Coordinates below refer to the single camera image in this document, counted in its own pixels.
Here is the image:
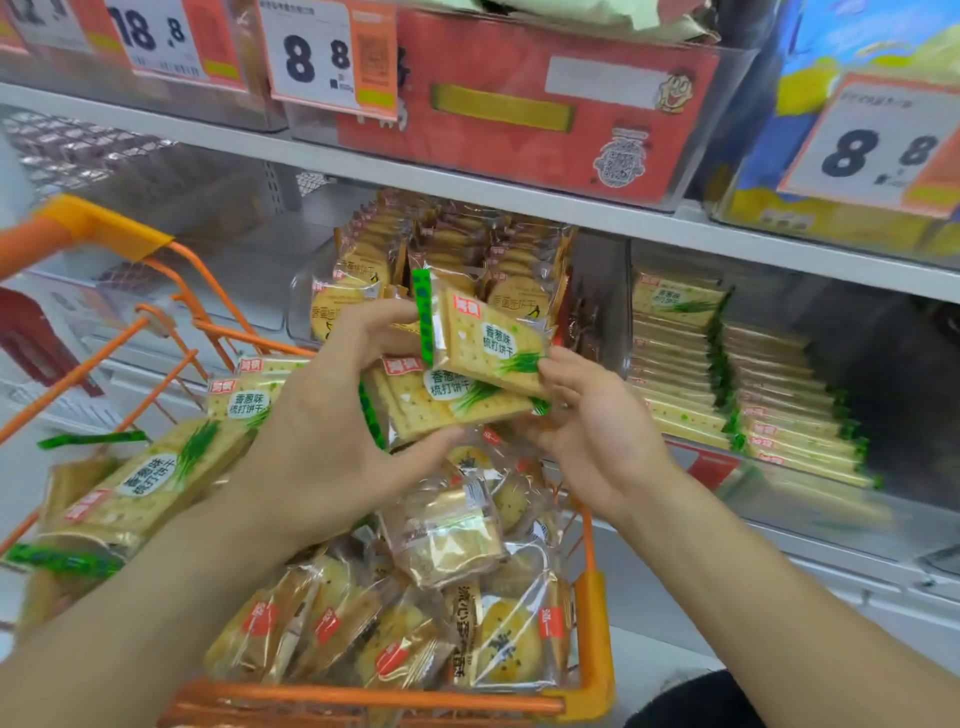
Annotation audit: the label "person's right hand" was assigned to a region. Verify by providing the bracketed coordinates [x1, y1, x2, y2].
[517, 344, 680, 526]

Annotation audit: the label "person's left hand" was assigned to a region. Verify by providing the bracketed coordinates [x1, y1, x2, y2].
[224, 298, 466, 553]

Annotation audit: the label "green cracker packets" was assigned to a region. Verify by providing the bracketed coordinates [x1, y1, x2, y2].
[628, 269, 885, 493]
[3, 352, 313, 624]

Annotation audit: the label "pile of pastry packets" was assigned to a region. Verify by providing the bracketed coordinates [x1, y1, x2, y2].
[202, 427, 579, 695]

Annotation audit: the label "orange shopping cart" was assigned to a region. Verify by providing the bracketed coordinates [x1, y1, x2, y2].
[0, 194, 616, 728]

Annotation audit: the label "white metal store shelf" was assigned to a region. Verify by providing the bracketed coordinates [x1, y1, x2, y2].
[0, 0, 960, 676]

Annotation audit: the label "person's right forearm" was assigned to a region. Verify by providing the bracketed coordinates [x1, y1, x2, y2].
[614, 468, 960, 728]

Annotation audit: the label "person's left forearm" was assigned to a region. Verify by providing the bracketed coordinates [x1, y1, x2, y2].
[0, 479, 301, 728]

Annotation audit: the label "person's right leg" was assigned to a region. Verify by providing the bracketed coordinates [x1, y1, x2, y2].
[626, 669, 766, 728]

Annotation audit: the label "red carton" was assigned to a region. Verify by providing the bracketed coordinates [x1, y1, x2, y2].
[335, 7, 725, 208]

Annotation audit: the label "orange white price tag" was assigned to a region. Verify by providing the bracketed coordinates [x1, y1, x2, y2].
[0, 0, 95, 58]
[778, 73, 960, 219]
[258, 0, 399, 123]
[104, 0, 249, 95]
[667, 438, 744, 493]

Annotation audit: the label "group of banana biscuit packets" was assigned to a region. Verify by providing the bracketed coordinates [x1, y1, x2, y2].
[309, 187, 579, 361]

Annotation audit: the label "stack of blue yellow packets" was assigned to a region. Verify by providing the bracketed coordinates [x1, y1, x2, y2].
[712, 0, 960, 260]

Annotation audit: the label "red box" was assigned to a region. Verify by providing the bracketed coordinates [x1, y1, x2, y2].
[0, 288, 103, 399]

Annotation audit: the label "pale green bags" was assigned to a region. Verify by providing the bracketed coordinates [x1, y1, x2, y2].
[419, 0, 714, 45]

